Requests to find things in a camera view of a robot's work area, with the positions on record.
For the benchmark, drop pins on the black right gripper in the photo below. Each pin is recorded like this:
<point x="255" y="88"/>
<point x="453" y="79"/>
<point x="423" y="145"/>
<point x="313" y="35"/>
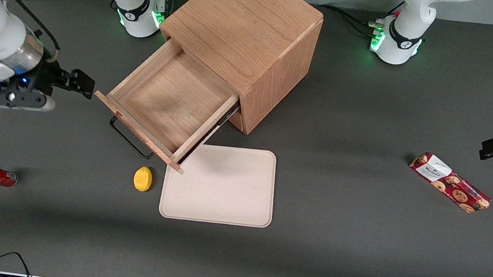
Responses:
<point x="46" y="74"/>

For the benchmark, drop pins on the oak wooden drawer cabinet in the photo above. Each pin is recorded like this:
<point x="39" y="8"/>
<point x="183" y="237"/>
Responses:
<point x="248" y="19"/>

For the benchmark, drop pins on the red cookie package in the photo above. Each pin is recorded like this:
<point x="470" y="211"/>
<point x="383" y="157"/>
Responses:
<point x="450" y="183"/>

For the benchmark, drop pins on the yellow lemon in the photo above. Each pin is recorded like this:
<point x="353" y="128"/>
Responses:
<point x="142" y="179"/>

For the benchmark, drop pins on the dark grey table mat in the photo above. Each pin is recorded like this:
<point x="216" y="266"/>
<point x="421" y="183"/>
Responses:
<point x="71" y="239"/>

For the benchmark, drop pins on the beige rectangular tray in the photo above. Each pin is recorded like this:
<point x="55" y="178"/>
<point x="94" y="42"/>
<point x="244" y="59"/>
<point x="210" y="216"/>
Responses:
<point x="225" y="190"/>

